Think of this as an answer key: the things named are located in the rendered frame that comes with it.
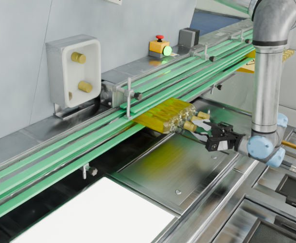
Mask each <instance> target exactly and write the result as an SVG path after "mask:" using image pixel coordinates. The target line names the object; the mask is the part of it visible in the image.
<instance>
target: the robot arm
mask: <svg viewBox="0 0 296 243"><path fill-rule="evenodd" d="M213 1H216V2H218V3H221V4H223V5H226V6H228V7H231V8H233V9H236V10H238V11H241V12H243V13H246V14H248V15H249V16H250V19H251V21H252V22H253V40H252V46H253V47H254V48H255V65H254V92H253V110H252V129H251V136H248V135H246V134H238V133H236V132H234V131H233V125H231V124H228V123H225V122H220V123H218V124H216V123H214V122H210V120H208V119H204V120H192V123H193V124H194V125H198V126H199V127H202V128H204V130H206V131H209V130H210V129H212V130H211V136H210V135H208V133H207V132H201V133H198V132H196V131H194V132H192V131H191V133H192V134H193V135H194V136H195V137H196V138H197V139H199V140H200V141H201V142H202V143H204V144H205V145H206V146H205V148H206V150H207V151H208V152H211V151H219V150H226V149H232V148H233V146H234V151H236V152H238V153H239V154H242V155H244V156H246V157H249V158H252V159H254V160H257V161H259V162H262V163H264V164H265V165H269V166H272V167H279V166H280V164H281V162H282V160H283V158H284V155H285V150H284V149H283V148H281V147H280V146H281V142H282V138H283V135H284V132H285V129H286V127H287V122H288V118H287V117H286V116H285V115H283V114H281V113H278V106H279V94H280V82H281V70H282V53H283V48H284V47H285V46H286V45H287V41H288V35H289V31H290V30H292V29H294V28H295V27H296V0H213ZM223 123H225V124H227V125H229V126H227V125H224V124H223Z"/></svg>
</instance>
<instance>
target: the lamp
mask: <svg viewBox="0 0 296 243"><path fill-rule="evenodd" d="M162 53H163V55H170V54H171V48H170V47H169V46H164V48H163V51H162Z"/></svg>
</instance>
